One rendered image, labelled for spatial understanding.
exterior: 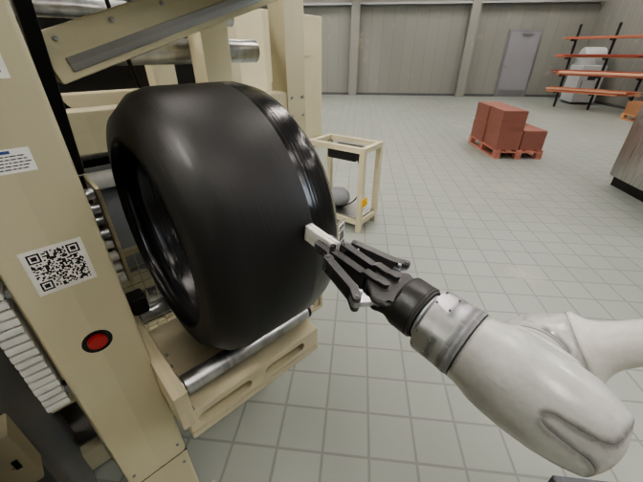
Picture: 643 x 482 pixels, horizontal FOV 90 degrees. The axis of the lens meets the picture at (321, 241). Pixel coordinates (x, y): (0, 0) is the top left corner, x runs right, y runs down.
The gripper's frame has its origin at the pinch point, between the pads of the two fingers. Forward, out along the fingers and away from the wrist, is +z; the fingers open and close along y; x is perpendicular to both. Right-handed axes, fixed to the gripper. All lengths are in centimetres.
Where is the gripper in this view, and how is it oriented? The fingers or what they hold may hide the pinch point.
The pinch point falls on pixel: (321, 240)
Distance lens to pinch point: 53.6
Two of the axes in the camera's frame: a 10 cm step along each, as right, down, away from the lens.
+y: -7.3, 3.5, -5.9
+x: -1.0, 8.0, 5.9
